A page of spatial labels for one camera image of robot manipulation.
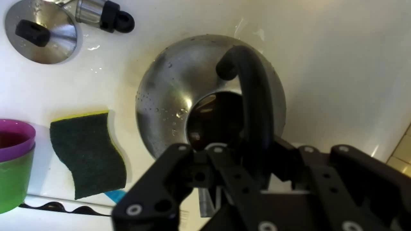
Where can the wavy edged blue utensil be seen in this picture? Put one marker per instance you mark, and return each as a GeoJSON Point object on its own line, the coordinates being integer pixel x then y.
{"type": "Point", "coordinates": [64, 207]}

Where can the purple plastic cup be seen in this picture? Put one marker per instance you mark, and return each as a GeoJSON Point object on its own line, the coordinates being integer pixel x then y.
{"type": "Point", "coordinates": [14, 139]}

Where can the green and yellow sponge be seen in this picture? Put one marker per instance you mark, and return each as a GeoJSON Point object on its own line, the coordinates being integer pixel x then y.
{"type": "Point", "coordinates": [87, 154]}

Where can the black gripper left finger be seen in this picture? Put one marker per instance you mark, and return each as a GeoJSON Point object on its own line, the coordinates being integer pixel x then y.
{"type": "Point", "coordinates": [167, 184]}

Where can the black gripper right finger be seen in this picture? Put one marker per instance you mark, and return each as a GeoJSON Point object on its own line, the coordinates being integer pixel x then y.
{"type": "Point", "coordinates": [363, 188]}

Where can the steel and black spout whistle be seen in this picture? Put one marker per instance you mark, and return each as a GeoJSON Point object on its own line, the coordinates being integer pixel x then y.
{"type": "Point", "coordinates": [106, 14]}

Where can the white ceramic sink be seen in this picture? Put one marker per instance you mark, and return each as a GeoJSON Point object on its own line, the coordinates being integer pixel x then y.
{"type": "Point", "coordinates": [334, 64]}

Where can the green plastic cup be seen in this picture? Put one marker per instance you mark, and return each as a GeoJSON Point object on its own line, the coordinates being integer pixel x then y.
{"type": "Point", "coordinates": [14, 184]}

